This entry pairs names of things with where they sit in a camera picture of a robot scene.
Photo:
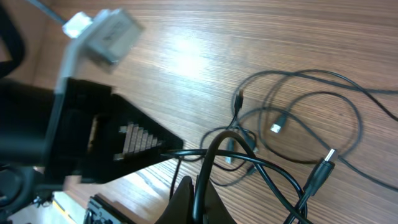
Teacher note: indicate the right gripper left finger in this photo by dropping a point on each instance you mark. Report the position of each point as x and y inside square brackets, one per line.
[179, 209]

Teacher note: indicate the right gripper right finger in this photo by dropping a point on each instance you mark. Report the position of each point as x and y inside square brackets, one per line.
[215, 210]

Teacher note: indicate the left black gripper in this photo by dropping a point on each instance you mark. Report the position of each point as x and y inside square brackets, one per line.
[101, 136]

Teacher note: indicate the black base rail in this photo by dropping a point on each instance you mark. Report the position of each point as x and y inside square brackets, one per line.
[99, 211]

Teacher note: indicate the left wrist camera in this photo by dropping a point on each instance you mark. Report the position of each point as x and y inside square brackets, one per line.
[104, 39]

